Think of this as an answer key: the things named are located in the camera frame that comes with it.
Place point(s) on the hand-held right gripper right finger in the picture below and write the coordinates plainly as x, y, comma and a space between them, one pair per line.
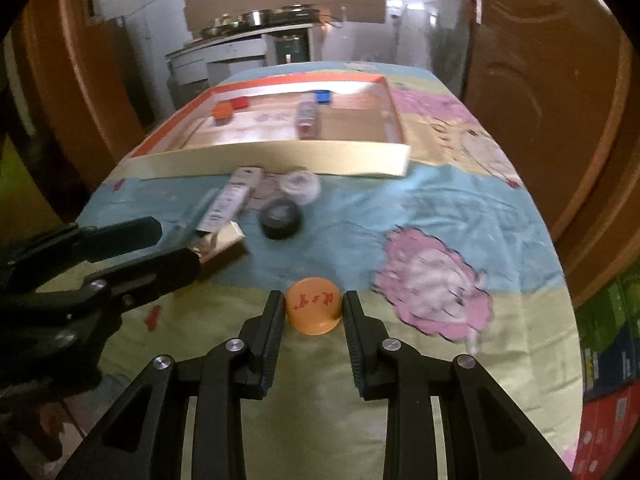
352, 345

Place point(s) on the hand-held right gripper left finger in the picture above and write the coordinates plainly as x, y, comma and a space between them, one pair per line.
275, 340

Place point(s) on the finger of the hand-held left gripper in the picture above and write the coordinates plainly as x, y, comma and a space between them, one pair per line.
160, 272
125, 237

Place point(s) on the light orange printed cap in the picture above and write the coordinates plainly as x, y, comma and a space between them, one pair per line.
314, 310

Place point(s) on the gold and cream box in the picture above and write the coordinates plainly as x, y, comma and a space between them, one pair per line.
222, 247

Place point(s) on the white cartoon-print long box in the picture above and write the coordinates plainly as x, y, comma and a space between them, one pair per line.
227, 205

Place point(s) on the black round cap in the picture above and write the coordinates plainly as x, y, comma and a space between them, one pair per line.
280, 220

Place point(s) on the white round cap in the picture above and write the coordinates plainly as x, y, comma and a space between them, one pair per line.
300, 187

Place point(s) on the shallow orange-rimmed cardboard tray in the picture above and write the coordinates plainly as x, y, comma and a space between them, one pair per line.
270, 157

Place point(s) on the dark orange bottle cap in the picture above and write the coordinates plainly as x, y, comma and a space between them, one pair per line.
222, 111

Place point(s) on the red bottle cap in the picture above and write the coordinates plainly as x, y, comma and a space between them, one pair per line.
240, 102

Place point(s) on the small clear plastic bottle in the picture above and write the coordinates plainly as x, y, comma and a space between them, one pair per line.
307, 120

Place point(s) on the blue bottle cap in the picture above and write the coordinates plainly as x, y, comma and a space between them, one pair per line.
322, 96

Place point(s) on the clear greenish tube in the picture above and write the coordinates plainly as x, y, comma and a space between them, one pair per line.
195, 212

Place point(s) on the white kitchen counter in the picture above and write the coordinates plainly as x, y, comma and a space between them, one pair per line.
225, 57

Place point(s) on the green air fryer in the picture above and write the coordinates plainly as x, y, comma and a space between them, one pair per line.
292, 50

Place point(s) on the steel pot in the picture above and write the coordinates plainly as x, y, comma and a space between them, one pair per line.
252, 17

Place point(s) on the green carton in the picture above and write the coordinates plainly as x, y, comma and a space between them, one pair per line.
607, 330

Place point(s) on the red carton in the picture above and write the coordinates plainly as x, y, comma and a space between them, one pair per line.
607, 430

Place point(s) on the black induction cooker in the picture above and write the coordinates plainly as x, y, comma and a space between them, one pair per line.
295, 14

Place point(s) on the brown wooden door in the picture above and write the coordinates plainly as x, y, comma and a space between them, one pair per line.
540, 110

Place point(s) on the clear plastic sheets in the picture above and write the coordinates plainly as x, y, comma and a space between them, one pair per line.
435, 45

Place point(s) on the wooden door frame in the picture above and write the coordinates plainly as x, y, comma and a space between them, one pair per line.
75, 85

